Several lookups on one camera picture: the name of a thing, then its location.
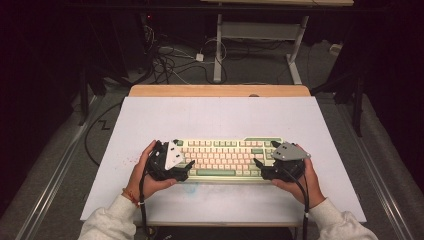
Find white metal desk frame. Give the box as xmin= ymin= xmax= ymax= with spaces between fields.
xmin=213 ymin=13 xmax=310 ymax=85

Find black metal stand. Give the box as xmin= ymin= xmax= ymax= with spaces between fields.
xmin=310 ymin=64 xmax=367 ymax=138
xmin=77 ymin=64 xmax=108 ymax=127

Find white board table cover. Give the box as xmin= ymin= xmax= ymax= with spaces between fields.
xmin=80 ymin=96 xmax=367 ymax=225

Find long black floor cable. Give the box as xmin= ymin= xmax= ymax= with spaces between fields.
xmin=83 ymin=101 xmax=123 ymax=168

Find red bracelet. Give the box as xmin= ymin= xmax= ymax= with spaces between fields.
xmin=121 ymin=187 xmax=141 ymax=209

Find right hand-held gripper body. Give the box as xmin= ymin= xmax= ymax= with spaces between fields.
xmin=261 ymin=142 xmax=312 ymax=183

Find metal floor rail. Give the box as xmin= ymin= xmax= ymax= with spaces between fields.
xmin=14 ymin=94 xmax=102 ymax=240
xmin=335 ymin=102 xmax=416 ymax=240

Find person's right hand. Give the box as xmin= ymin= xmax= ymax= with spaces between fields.
xmin=271 ymin=143 xmax=326 ymax=210

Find person's left hand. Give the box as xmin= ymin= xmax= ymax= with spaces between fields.
xmin=122 ymin=139 xmax=178 ymax=205

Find tangle of floor cables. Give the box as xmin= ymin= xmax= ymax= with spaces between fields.
xmin=139 ymin=13 xmax=231 ymax=85

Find right hand-held gripper black cable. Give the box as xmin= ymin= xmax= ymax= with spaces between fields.
xmin=282 ymin=169 xmax=311 ymax=240

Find hand-held gripper black cable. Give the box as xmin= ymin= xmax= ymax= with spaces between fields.
xmin=282 ymin=169 xmax=311 ymax=240
xmin=138 ymin=168 xmax=150 ymax=240

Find left hand-held gripper black cable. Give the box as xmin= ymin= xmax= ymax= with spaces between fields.
xmin=138 ymin=168 xmax=150 ymax=240

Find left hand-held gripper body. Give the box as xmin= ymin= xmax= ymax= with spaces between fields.
xmin=146 ymin=139 xmax=191 ymax=183

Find cream green pink keyboard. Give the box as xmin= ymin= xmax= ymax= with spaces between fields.
xmin=172 ymin=136 xmax=285 ymax=184

